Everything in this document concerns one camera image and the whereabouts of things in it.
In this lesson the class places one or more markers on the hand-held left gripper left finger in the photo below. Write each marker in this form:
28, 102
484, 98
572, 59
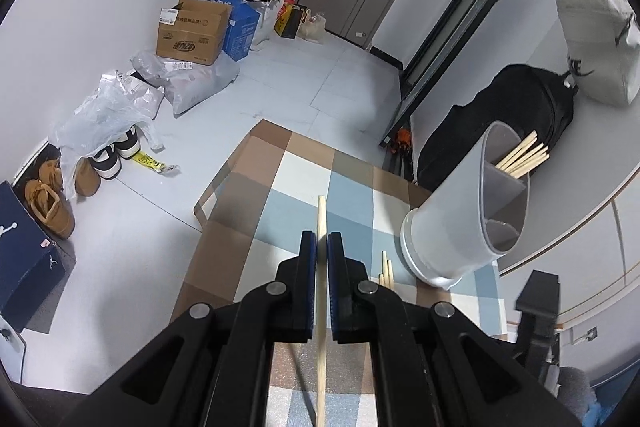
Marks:
310, 297

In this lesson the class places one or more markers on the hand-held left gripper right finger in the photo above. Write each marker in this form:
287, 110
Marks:
337, 297

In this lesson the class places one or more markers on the grey utensil holder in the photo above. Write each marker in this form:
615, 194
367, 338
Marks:
450, 227

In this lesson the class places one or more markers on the bundle of wooden chopsticks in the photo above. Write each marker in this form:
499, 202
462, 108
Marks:
522, 157

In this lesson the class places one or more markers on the person's right forearm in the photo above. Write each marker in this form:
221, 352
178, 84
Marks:
575, 392

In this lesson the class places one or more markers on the checkered tablecloth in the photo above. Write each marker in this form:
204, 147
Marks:
300, 172

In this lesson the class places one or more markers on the orange and black tool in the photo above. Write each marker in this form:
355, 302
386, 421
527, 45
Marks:
400, 139

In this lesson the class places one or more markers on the black backpack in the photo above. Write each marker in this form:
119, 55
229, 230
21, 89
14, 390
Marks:
500, 107

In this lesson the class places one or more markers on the black and white sneaker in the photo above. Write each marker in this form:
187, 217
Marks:
127, 147
106, 164

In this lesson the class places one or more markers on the grey parcel bag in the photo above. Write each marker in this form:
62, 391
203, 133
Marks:
195, 84

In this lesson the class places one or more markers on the brown shoe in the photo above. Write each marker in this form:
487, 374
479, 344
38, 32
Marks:
50, 172
50, 212
86, 179

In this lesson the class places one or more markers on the white tote bag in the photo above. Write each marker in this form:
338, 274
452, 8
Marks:
595, 42

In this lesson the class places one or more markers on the white parcel bag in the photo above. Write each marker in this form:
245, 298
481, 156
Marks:
135, 94

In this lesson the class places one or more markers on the blue cardboard box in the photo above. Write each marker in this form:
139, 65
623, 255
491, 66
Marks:
242, 32

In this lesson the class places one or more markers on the yellow and red bag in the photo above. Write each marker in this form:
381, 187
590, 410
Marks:
286, 21

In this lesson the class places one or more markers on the clear plastic bag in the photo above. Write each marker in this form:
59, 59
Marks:
95, 122

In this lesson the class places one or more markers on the white plastic bag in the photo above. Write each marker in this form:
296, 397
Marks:
265, 22

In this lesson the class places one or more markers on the brown cardboard box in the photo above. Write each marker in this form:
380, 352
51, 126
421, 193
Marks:
192, 37

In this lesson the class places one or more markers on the navy shoe box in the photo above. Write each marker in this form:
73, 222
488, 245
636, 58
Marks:
25, 267

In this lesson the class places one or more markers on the wall outlet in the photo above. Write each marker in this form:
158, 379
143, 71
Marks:
591, 334

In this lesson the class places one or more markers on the dark sliding door frame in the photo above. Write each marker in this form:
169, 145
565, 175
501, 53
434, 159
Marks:
450, 32

